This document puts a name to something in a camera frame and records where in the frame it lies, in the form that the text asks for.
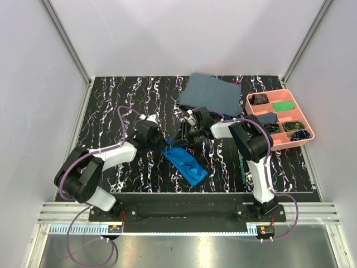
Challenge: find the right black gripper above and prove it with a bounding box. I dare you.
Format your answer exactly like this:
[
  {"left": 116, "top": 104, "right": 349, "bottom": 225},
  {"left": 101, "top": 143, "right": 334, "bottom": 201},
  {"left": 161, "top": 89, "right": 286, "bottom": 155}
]
[{"left": 170, "top": 121, "right": 204, "bottom": 149}]

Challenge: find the blue cloth napkin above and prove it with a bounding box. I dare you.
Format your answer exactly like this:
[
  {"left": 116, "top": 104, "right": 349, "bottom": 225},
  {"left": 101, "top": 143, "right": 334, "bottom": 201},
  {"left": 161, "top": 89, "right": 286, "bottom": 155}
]
[{"left": 161, "top": 146, "right": 208, "bottom": 187}]

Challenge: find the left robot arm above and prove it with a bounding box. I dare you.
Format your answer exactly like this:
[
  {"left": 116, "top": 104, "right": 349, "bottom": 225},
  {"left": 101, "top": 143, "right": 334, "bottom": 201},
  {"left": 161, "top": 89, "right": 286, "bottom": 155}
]
[{"left": 54, "top": 120, "right": 167, "bottom": 221}]

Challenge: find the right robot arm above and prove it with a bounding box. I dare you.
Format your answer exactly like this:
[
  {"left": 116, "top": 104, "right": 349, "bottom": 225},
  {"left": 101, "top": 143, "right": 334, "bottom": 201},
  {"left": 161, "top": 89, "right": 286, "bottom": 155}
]
[{"left": 169, "top": 107, "right": 278, "bottom": 222}]

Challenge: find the red folded napkin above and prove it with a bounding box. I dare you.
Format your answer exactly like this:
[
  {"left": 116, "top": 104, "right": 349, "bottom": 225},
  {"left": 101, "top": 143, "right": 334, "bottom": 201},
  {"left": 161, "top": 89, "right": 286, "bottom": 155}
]
[{"left": 177, "top": 104, "right": 197, "bottom": 111}]

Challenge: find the grey folded napkin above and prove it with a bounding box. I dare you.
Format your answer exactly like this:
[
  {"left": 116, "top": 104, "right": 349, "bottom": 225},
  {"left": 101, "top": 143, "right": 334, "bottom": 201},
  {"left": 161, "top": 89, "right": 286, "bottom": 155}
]
[{"left": 177, "top": 73, "right": 243, "bottom": 117}]

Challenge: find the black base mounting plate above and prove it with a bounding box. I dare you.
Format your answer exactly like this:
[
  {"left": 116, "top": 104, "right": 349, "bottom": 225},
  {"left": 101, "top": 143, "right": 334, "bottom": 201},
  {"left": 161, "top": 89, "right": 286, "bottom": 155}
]
[{"left": 55, "top": 192, "right": 321, "bottom": 234}]

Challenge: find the dark patterned item in tray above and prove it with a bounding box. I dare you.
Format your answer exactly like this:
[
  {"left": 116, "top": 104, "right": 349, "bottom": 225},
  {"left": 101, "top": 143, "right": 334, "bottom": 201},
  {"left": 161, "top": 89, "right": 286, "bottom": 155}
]
[{"left": 250, "top": 94, "right": 269, "bottom": 106}]

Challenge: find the grey item in tray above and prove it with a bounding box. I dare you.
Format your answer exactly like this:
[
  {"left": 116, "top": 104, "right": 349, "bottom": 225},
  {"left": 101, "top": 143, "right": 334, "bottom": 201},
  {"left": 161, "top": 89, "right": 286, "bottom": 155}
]
[{"left": 257, "top": 112, "right": 277, "bottom": 125}]

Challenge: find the dark multicolour item in tray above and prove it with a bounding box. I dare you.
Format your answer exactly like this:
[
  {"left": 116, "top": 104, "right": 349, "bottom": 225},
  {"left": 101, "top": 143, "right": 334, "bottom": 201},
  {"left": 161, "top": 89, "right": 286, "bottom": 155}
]
[{"left": 264, "top": 123, "right": 280, "bottom": 135}]

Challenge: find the pink divided tray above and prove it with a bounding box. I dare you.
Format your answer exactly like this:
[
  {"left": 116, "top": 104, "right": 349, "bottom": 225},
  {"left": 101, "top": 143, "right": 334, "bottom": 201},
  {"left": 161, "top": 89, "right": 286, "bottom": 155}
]
[{"left": 245, "top": 89, "right": 315, "bottom": 151}]

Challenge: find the yellow green item in tray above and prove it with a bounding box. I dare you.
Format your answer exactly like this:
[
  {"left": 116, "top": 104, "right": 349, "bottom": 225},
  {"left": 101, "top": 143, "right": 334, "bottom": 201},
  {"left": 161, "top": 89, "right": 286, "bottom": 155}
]
[{"left": 282, "top": 121, "right": 305, "bottom": 132}]

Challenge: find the blue patterned item in tray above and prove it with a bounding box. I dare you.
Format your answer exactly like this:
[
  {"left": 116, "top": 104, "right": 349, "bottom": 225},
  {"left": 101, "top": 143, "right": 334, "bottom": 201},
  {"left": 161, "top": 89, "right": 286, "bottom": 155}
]
[{"left": 290, "top": 130, "right": 312, "bottom": 142}]

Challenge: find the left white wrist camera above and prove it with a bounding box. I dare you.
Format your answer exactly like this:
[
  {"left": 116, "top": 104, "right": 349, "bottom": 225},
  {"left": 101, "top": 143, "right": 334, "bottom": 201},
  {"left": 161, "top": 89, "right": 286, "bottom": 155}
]
[{"left": 137, "top": 114, "right": 158, "bottom": 128}]

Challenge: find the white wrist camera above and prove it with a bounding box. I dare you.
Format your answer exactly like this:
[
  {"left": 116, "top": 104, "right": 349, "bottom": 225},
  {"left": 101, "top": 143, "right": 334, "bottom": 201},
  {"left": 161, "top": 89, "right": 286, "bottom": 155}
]
[
  {"left": 185, "top": 109, "right": 197, "bottom": 126},
  {"left": 137, "top": 114, "right": 158, "bottom": 128}
]

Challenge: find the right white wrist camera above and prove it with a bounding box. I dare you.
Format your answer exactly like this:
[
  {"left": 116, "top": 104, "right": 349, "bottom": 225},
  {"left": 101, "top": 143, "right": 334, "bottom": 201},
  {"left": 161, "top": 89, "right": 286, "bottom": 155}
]
[{"left": 185, "top": 109, "right": 197, "bottom": 126}]

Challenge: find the knife with green handle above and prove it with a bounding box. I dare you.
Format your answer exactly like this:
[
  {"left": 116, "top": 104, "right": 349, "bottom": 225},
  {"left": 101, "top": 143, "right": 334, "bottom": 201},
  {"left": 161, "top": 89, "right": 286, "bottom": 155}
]
[{"left": 239, "top": 159, "right": 246, "bottom": 185}]

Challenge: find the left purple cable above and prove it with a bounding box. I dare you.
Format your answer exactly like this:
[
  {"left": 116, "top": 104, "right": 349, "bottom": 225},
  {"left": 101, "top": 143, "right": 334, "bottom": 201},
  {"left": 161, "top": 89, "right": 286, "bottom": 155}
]
[{"left": 57, "top": 106, "right": 146, "bottom": 267}]

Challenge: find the aluminium frame rail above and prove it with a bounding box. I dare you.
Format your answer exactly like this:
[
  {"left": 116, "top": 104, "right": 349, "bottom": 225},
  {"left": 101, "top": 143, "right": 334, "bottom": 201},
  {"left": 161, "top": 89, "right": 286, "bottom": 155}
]
[{"left": 39, "top": 0, "right": 91, "bottom": 86}]

